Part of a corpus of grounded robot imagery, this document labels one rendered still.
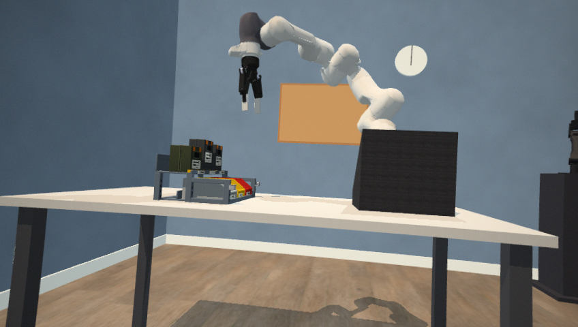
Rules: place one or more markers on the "yellow bin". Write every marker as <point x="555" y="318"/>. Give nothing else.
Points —
<point x="239" y="188"/>

